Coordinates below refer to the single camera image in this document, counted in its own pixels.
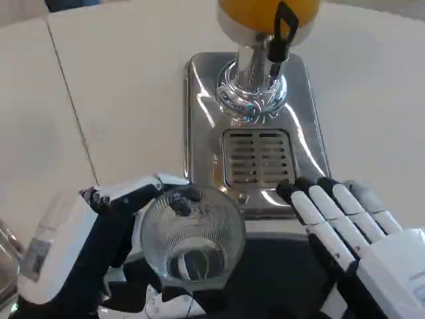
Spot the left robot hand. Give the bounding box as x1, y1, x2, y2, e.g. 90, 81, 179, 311
16, 172, 207, 319

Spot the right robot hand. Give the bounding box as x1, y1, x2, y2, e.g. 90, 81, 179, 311
275, 176, 425, 319

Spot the clear ribbed glass cup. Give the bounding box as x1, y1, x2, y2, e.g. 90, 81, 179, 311
139, 185, 247, 292

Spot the slotted steel drip grid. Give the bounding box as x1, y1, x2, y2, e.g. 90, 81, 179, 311
222, 128, 296, 187

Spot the steel drip tray base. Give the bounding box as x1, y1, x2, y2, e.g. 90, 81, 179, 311
183, 51, 332, 219

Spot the orange juice drink dispenser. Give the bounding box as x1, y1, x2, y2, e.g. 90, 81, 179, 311
215, 0, 322, 124

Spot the black dispenser tap lever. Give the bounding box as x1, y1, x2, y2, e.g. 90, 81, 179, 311
267, 1, 299, 63

